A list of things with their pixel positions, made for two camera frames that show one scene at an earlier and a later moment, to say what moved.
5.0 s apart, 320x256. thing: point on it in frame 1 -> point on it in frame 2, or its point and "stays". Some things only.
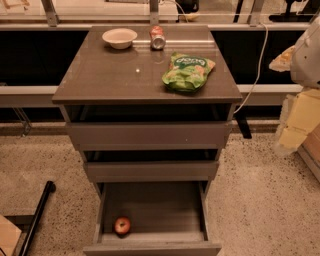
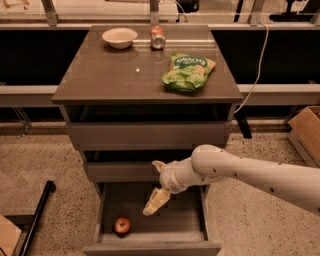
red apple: x=122 y=225 stays
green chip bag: x=186 y=72 stays
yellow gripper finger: x=283 y=62 -> x=158 y=198
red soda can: x=157 y=38 stays
